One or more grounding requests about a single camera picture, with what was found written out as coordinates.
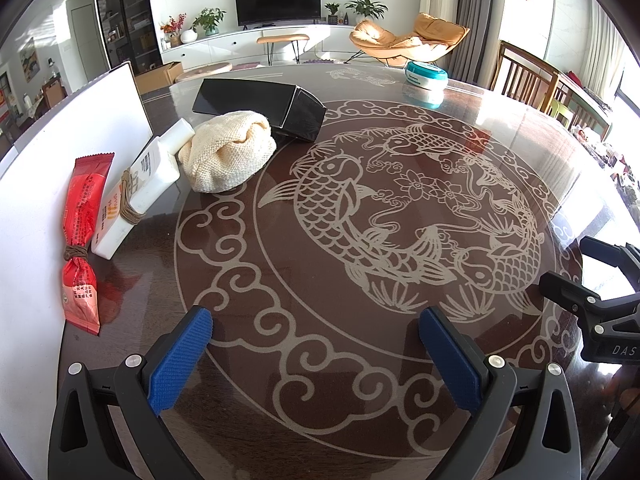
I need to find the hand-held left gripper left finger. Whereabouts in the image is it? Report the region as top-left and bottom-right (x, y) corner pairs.
(48, 305), (215, 480)

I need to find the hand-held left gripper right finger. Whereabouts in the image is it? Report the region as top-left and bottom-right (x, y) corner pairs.
(417, 305), (583, 480)

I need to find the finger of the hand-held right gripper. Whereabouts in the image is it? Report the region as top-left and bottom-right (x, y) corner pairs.
(539, 270), (618, 328)
(579, 236), (640, 286)

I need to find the wooden dining chair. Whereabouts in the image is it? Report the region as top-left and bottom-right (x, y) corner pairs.
(550, 72), (613, 136)
(490, 40), (561, 111)

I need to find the red snack packet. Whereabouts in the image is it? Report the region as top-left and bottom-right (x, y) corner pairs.
(61, 152), (116, 336)

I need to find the white bottle with twine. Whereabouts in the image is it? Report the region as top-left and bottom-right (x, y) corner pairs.
(91, 117), (196, 260)

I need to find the white foam board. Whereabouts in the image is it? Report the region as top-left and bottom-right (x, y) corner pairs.
(0, 61), (154, 461)

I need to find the cream knit sock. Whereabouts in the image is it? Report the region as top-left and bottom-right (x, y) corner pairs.
(177, 109), (277, 193)

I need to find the teal cream jar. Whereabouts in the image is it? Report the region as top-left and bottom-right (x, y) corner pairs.
(402, 60), (449, 109)

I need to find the black box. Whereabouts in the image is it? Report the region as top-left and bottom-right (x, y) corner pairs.
(192, 78), (327, 142)

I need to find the grey curtain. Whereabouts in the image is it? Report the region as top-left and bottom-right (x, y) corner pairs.
(447, 0), (511, 81)

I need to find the brown cardboard box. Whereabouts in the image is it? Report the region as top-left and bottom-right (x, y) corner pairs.
(134, 61), (185, 93)

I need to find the round wooden stool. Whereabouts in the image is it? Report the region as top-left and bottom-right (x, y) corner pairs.
(175, 61), (233, 83)

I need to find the orange lounge chair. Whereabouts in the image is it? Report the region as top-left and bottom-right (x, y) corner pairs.
(348, 12), (471, 67)

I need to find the white television cabinet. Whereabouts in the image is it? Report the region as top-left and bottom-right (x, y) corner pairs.
(160, 22), (361, 66)

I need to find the red flower arrangement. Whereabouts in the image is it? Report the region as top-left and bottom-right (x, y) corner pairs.
(159, 13), (187, 47)

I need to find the orange seat bench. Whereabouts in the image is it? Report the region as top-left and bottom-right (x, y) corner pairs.
(256, 33), (310, 66)

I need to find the green potted plant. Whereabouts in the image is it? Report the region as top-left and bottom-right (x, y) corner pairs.
(192, 7), (227, 37)

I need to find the large leafy potted plant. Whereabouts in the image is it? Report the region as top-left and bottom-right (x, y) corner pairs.
(345, 0), (388, 23)

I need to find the dark glass display cabinet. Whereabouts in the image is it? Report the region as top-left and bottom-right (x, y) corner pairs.
(92, 0), (166, 73)

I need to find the black television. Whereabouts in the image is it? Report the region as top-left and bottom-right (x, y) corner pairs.
(234, 0), (322, 28)

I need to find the framed wall painting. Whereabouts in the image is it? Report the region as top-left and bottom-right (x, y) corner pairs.
(19, 36), (41, 83)

